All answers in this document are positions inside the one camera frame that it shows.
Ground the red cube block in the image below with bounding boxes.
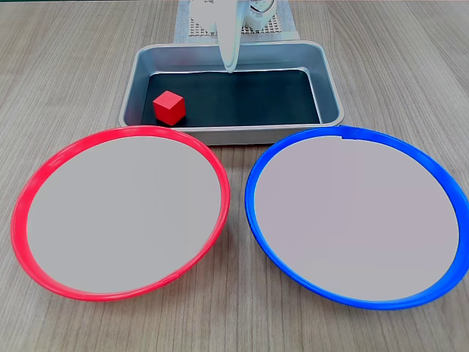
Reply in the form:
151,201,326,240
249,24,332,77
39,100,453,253
152,90,186,127

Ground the blue rimmed round dish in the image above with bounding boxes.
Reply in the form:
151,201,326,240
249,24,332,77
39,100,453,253
244,125,469,311

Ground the red rimmed round dish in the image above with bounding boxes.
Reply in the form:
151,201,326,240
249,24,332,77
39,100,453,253
10,125,231,302

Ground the black tray liner mat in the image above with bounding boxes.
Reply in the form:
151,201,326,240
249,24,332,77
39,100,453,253
141,68,323,128

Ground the silver metal tray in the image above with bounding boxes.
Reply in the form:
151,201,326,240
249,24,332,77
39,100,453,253
119,39,346,147

